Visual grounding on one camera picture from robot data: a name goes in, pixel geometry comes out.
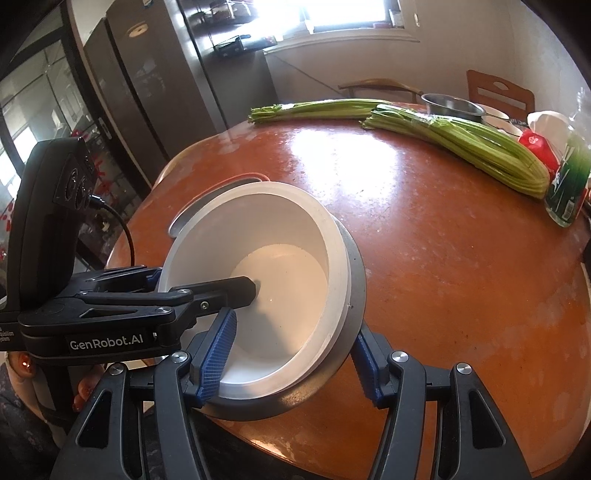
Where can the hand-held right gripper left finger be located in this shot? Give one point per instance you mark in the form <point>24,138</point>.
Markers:
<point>217,355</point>

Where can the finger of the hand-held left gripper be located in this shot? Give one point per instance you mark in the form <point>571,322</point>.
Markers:
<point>120,275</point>
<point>221,290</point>

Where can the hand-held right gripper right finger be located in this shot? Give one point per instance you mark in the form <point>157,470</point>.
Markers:
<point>367,364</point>

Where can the large steel bowl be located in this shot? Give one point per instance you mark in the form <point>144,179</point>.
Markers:
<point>356,277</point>

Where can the person's left hand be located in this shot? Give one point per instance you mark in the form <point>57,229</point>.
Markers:
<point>87,387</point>

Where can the grey refrigerator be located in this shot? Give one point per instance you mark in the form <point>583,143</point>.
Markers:
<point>138,92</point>

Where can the person's patterned clothing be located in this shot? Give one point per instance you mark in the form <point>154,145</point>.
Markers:
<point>23,424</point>

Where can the thin celery bundle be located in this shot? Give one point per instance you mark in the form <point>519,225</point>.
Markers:
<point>314,110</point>

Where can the thick celery bundle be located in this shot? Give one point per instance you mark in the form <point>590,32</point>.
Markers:
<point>461,143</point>

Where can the wooden chair with curved back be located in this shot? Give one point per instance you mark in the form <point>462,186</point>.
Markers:
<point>378,84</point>

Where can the small steel bowl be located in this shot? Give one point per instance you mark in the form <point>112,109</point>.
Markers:
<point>450,108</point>

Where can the clear bottle with green label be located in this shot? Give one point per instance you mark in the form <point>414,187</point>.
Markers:
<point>568,184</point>

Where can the white bowl with food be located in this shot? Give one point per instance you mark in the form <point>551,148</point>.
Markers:
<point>503,127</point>

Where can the red tissue pack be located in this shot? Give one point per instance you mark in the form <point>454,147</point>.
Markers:
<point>535,143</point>

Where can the white ceramic bowl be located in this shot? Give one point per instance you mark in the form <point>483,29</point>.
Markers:
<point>496,112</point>

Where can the wooden chair with cutout back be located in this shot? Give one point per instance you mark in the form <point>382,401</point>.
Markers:
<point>480,92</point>

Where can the window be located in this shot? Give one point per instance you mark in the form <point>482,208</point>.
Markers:
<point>341,14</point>

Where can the white container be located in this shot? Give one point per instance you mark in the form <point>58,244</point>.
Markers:
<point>547,122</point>

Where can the black wall rack with jars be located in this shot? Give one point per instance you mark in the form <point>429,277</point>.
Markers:
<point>231,44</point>

